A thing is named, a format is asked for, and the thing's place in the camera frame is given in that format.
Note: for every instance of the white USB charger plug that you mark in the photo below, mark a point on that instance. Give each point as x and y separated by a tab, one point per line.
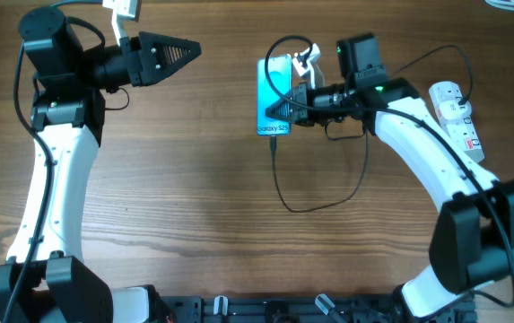
450	111

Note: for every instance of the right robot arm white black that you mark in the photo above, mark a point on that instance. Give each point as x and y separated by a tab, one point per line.
473	241

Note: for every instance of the blue Galaxy smartphone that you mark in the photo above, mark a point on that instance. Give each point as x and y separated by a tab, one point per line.
280	72

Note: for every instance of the white power strip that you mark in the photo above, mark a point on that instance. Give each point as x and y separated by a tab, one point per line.
462	133

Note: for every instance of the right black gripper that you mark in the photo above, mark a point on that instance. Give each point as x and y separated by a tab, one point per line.
303	115

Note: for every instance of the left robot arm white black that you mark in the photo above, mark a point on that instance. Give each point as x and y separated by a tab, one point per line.
43	278

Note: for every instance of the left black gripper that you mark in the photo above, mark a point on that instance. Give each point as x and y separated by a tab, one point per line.
145	61

